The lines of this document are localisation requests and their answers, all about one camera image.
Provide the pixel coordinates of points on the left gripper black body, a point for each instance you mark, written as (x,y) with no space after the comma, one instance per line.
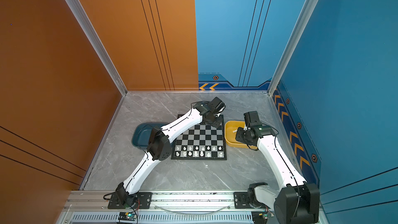
(216,121)

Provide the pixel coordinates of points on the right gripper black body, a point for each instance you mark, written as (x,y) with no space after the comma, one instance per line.
(242,135)

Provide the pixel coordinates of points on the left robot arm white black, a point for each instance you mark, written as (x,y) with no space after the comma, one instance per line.
(160,146)

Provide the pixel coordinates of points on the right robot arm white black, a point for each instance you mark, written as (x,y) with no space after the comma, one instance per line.
(297,201)

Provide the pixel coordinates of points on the white chess pieces row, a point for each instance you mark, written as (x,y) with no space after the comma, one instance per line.
(199,152)

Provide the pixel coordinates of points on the right circuit board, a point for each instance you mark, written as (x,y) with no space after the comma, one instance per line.
(261,217)

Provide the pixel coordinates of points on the left green circuit board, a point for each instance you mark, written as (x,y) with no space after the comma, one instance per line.
(127,218)

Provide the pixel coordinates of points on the yellow plastic tray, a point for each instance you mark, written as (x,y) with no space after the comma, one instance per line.
(230,130)

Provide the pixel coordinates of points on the black white chessboard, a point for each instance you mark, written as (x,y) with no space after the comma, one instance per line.
(202,134)

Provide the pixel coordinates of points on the teal plastic tray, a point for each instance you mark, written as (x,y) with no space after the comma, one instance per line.
(142,133)

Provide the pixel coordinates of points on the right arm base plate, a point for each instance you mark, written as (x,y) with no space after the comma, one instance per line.
(248,200)

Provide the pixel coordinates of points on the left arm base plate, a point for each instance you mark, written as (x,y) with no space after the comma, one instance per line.
(142,201)

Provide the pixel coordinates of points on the aluminium mounting rail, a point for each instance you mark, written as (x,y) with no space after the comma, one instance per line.
(167,207)

